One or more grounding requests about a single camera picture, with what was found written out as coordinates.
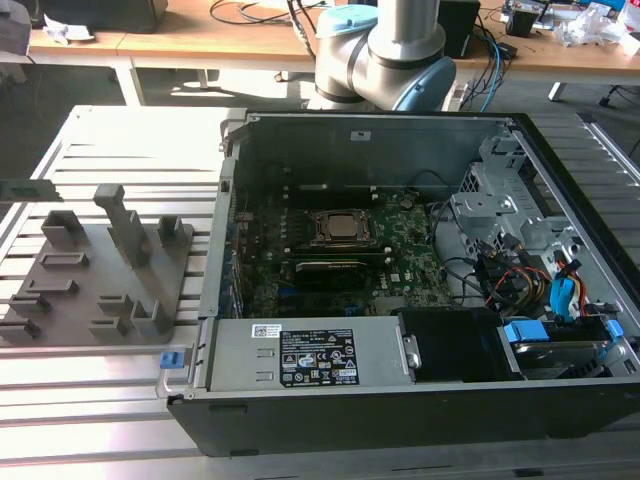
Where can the grey parts rack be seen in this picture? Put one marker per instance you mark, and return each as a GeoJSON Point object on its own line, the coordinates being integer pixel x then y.
{"type": "Point", "coordinates": [105, 270]}

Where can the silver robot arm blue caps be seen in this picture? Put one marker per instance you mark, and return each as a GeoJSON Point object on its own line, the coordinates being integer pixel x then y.
{"type": "Point", "coordinates": [390, 65]}

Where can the blue case latch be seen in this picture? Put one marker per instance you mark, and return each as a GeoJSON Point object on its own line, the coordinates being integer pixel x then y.
{"type": "Point", "coordinates": [169, 361]}

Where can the wooden desk white legs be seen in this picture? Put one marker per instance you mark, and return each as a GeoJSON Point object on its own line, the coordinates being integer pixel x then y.
{"type": "Point", "coordinates": [200, 40]}

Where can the black chair base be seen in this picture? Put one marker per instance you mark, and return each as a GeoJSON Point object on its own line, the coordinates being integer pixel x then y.
{"type": "Point", "coordinates": [620, 95]}

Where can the black open PC case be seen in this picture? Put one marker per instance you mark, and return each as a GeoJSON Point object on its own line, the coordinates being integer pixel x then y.
{"type": "Point", "coordinates": [350, 425]}

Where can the hard disk in blue carrier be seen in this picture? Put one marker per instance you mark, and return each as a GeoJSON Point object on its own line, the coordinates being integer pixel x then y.
{"type": "Point", "coordinates": [527, 332]}

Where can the crumpled clear plastic bag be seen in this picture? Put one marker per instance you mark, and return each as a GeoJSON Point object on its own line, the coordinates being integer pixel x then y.
{"type": "Point", "coordinates": [585, 25]}

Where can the tall black box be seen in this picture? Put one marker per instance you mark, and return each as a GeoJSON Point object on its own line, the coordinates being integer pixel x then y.
{"type": "Point", "coordinates": [462, 25]}

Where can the green motherboard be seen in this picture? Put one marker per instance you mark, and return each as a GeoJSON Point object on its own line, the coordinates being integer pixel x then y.
{"type": "Point", "coordinates": [410, 240]}

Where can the grey metal drive cage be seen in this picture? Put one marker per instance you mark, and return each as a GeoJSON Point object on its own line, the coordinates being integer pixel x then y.
{"type": "Point", "coordinates": [480, 210]}

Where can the grey power supply unit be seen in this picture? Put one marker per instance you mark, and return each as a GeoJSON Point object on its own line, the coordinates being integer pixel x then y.
{"type": "Point", "coordinates": [240, 355]}

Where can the black finned heatsink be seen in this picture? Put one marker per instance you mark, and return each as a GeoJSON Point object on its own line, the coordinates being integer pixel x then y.
{"type": "Point", "coordinates": [300, 227]}

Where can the black graphics card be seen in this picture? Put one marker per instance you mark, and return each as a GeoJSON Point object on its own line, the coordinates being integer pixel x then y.
{"type": "Point", "coordinates": [330, 275]}

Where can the black printer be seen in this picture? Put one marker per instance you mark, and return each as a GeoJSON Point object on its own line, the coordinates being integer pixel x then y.
{"type": "Point", "coordinates": [100, 15]}

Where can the black RAM slot block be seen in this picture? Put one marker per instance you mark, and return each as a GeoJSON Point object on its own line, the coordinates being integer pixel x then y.
{"type": "Point", "coordinates": [335, 197]}

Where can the white red bag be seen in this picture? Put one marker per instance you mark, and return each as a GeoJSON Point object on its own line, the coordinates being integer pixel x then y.
{"type": "Point", "coordinates": [630, 20]}

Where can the crumpled white paper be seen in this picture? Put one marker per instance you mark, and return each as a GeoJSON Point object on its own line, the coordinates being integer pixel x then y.
{"type": "Point", "coordinates": [65, 30]}

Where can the small black box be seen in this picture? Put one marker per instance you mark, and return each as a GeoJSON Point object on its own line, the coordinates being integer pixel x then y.
{"type": "Point", "coordinates": [522, 22]}

